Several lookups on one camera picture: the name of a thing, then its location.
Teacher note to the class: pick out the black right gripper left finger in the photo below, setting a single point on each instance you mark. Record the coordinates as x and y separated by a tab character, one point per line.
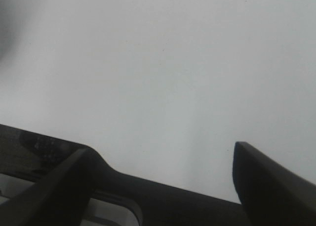
58	199

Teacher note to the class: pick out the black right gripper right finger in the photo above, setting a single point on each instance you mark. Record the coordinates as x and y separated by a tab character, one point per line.
270	194

